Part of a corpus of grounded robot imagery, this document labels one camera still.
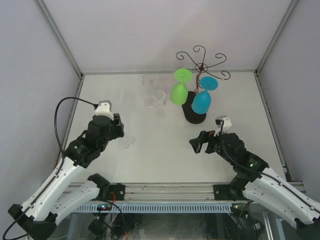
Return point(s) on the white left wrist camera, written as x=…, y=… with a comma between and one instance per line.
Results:
x=104, y=108

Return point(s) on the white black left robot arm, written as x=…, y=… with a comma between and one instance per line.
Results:
x=47, y=207

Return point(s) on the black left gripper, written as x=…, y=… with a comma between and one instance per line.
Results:
x=118, y=132

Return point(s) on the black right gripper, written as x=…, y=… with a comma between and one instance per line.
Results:
x=204, y=136

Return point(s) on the aluminium mounting rail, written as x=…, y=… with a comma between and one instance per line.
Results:
x=169, y=192

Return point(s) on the clear flute glass front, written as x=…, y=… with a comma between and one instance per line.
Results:
x=128, y=141

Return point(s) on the metal wine glass rack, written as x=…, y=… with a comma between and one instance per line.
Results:
x=199, y=71

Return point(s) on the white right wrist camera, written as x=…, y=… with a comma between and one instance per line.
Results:
x=223, y=125

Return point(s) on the clear wine glass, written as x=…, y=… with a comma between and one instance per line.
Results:
x=159, y=102

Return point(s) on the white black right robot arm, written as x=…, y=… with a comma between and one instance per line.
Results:
x=256, y=181

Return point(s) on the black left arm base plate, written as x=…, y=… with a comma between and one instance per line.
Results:
x=112, y=193

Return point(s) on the clear tall champagne flute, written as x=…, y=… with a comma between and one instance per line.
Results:
x=148, y=84

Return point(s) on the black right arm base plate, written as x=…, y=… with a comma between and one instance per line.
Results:
x=223, y=192

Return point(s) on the green plastic wine glass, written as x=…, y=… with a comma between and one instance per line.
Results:
x=179, y=92

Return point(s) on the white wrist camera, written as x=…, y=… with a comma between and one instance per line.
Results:
x=223, y=125
x=104, y=108

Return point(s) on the blue plastic wine glass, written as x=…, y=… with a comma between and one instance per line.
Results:
x=202, y=100

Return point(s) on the blue slotted cable duct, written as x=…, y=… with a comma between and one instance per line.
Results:
x=153, y=208

